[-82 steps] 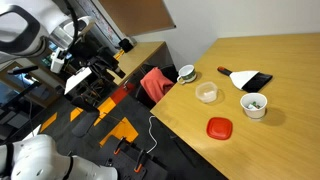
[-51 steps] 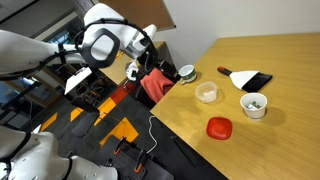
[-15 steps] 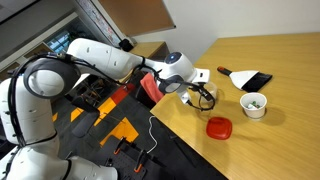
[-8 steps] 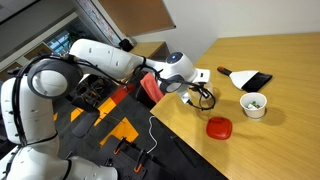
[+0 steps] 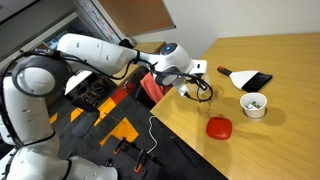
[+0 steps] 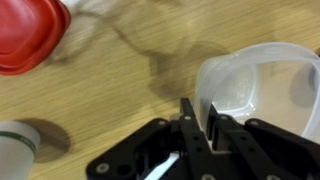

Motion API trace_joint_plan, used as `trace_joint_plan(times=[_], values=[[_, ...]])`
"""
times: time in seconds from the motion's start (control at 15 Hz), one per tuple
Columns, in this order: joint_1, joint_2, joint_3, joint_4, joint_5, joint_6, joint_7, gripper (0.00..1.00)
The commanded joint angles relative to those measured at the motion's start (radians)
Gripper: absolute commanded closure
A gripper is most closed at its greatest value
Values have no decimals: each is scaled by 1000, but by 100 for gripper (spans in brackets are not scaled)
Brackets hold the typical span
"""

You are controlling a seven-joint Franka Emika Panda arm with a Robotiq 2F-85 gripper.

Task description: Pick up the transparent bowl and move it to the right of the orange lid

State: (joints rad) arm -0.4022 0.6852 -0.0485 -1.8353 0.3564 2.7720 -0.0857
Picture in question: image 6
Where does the white paper cup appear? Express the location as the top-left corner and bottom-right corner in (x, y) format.
(0, 120), (42, 180)

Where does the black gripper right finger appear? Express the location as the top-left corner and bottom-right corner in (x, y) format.
(205, 102), (320, 180)

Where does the transparent plastic bowl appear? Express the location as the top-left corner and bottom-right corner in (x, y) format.
(193, 41), (320, 145)

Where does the orange square plastic lid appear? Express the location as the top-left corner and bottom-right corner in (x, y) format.
(0, 0), (72, 77)

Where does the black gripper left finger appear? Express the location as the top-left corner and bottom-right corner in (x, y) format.
(86, 97), (218, 180)

